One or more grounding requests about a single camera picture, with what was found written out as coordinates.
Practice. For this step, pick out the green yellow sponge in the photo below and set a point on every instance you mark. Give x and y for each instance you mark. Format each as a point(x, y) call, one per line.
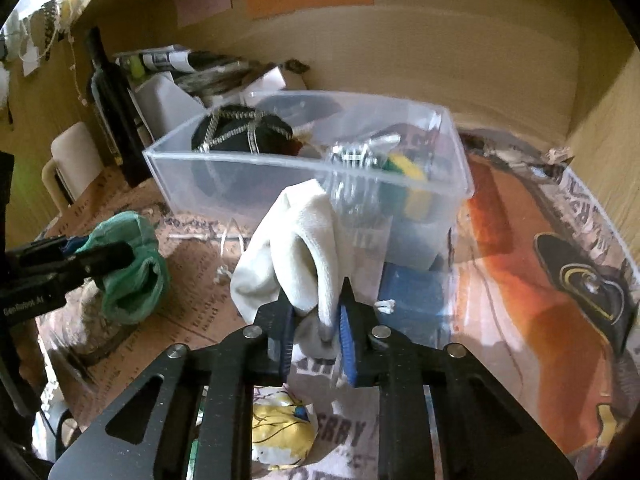
point(412, 185)

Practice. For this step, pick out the white sock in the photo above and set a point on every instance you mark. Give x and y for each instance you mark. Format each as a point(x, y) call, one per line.
point(300, 255)

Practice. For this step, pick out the cream chair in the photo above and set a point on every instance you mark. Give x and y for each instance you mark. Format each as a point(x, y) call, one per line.
point(75, 160)

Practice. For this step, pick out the clear plastic storage box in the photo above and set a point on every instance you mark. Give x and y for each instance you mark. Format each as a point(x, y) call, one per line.
point(320, 180)

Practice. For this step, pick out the yellow patterned cloth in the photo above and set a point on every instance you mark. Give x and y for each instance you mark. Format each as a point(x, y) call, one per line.
point(280, 425)

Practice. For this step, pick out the green sock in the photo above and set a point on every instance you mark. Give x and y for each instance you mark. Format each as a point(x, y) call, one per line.
point(132, 265)

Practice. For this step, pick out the pink paper sheet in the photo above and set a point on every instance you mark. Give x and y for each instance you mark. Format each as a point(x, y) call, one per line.
point(202, 2)

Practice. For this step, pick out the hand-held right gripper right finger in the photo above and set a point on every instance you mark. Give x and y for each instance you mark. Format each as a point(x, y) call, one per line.
point(346, 340)

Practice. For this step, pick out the white plastic container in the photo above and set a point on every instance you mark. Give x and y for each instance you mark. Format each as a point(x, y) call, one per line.
point(167, 105)

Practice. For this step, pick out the clear crinkled plastic wrapper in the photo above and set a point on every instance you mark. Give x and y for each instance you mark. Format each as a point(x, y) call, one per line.
point(357, 180)

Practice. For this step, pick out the black and white tube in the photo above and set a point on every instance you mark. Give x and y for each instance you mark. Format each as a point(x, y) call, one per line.
point(160, 60)

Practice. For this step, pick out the blue cloth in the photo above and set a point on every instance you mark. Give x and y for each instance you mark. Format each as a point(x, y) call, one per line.
point(412, 300)

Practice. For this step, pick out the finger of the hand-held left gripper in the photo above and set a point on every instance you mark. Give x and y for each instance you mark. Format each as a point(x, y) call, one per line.
point(97, 257)

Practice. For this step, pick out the black studded cap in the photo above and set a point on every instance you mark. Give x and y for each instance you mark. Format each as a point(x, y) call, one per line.
point(237, 130)

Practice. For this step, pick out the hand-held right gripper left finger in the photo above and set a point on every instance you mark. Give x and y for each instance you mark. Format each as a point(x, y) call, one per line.
point(286, 332)

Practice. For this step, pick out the dark glass bottle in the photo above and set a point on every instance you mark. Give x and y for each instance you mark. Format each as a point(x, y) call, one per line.
point(112, 110)

